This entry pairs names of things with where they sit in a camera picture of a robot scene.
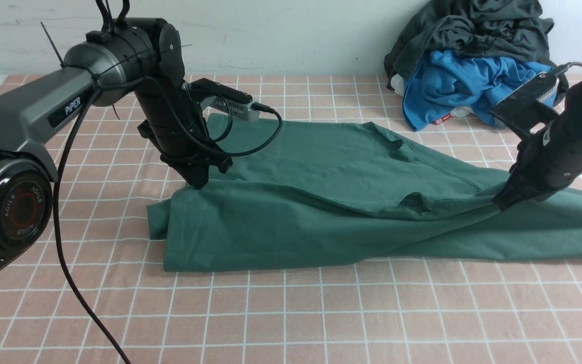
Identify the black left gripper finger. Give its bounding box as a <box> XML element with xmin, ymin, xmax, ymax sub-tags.
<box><xmin>177</xmin><ymin>169</ymin><xmax>209</xmax><ymax>190</ymax></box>

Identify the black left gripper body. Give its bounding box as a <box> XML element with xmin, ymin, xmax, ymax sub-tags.
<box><xmin>134</xmin><ymin>77</ymin><xmax>232</xmax><ymax>177</ymax></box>

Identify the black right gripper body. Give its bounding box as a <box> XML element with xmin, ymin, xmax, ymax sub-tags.
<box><xmin>506</xmin><ymin>114</ymin><xmax>582</xmax><ymax>198</ymax></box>

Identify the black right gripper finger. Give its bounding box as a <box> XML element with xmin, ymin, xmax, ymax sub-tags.
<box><xmin>492</xmin><ymin>185</ymin><xmax>527</xmax><ymax>211</ymax></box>

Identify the green long-sleeved shirt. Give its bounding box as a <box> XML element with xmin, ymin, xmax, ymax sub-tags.
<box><xmin>147</xmin><ymin>121</ymin><xmax>582</xmax><ymax>272</ymax></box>

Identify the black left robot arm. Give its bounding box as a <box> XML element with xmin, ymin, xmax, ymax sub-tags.
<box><xmin>0</xmin><ymin>18</ymin><xmax>232</xmax><ymax>270</ymax></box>

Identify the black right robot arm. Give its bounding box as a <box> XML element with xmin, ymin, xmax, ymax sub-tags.
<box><xmin>490</xmin><ymin>68</ymin><xmax>582</xmax><ymax>210</ymax></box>

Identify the blue crumpled garment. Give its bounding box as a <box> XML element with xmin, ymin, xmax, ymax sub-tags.
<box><xmin>404</xmin><ymin>49</ymin><xmax>552</xmax><ymax>129</ymax></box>

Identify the dark grey crumpled garment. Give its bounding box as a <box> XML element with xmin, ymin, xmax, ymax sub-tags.
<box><xmin>383</xmin><ymin>1</ymin><xmax>554</xmax><ymax>80</ymax></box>

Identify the pink grid tablecloth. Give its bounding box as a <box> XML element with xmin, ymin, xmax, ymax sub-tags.
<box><xmin>0</xmin><ymin>74</ymin><xmax>582</xmax><ymax>363</ymax></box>

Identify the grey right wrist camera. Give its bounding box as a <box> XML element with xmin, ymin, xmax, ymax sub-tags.
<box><xmin>488</xmin><ymin>71</ymin><xmax>560</xmax><ymax>137</ymax></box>

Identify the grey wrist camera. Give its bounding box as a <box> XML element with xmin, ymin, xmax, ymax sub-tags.
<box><xmin>488</xmin><ymin>71</ymin><xmax>560</xmax><ymax>137</ymax></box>
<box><xmin>183</xmin><ymin>78</ymin><xmax>260</xmax><ymax>122</ymax></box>

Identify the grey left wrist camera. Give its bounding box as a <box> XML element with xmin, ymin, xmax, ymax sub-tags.
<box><xmin>183</xmin><ymin>78</ymin><xmax>260</xmax><ymax>122</ymax></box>

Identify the black right camera cable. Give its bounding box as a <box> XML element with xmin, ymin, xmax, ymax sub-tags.
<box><xmin>544</xmin><ymin>62</ymin><xmax>582</xmax><ymax>80</ymax></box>

